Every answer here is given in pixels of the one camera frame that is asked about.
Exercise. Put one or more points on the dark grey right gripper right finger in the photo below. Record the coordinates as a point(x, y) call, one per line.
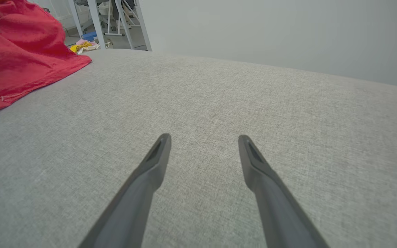
point(274, 206)

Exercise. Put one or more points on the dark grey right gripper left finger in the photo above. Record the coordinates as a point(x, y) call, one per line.
point(140, 199)

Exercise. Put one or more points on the red and white shirt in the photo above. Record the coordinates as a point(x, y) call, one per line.
point(22, 51)

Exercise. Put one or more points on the white table leg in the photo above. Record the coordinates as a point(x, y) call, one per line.
point(124, 26)
point(76, 19)
point(97, 24)
point(144, 27)

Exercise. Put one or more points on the yellow cloth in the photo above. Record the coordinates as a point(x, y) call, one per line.
point(79, 46)

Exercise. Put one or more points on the blue box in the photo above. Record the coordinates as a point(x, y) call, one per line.
point(89, 36)

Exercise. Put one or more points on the yellow and pink clutter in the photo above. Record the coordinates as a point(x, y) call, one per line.
point(93, 45)

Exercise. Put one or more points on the white metal frame legs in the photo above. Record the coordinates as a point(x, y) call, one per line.
point(110, 20)

